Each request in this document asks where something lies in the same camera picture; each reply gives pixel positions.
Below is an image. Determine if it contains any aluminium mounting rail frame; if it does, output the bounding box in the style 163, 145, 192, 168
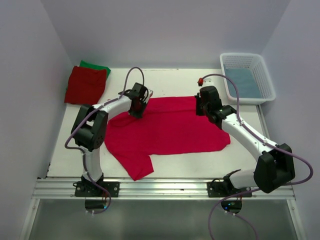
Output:
20, 105, 307, 240

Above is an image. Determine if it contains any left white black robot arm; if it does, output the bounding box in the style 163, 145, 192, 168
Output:
65, 82, 154, 197

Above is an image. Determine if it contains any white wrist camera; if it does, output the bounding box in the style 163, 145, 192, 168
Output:
145, 89, 154, 102
197, 78, 214, 88

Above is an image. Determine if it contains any folded green t shirt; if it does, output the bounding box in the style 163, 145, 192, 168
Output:
79, 60, 111, 78

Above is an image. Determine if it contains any blue t shirt in basket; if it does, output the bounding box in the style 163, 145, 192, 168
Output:
225, 68, 262, 99

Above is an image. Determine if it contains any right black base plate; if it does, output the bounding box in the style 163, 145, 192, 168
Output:
206, 181, 252, 198

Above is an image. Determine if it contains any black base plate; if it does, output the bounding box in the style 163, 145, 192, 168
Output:
206, 181, 252, 198
72, 181, 120, 198

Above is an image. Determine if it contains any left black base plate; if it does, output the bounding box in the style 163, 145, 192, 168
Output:
72, 181, 120, 198

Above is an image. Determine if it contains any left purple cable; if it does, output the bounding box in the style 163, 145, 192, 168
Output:
64, 66, 146, 215

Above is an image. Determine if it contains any folded dark red t shirt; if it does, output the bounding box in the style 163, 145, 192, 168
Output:
64, 66, 108, 105

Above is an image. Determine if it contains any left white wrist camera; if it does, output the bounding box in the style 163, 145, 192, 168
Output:
145, 89, 154, 102

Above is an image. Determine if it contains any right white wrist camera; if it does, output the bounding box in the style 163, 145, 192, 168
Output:
197, 78, 214, 88

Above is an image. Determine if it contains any crimson pink t shirt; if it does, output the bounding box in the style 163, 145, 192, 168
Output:
104, 96, 231, 181

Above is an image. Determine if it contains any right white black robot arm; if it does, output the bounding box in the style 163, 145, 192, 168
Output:
195, 86, 296, 197

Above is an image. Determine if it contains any white plastic mesh basket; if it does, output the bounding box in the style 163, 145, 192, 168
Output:
219, 52, 276, 105

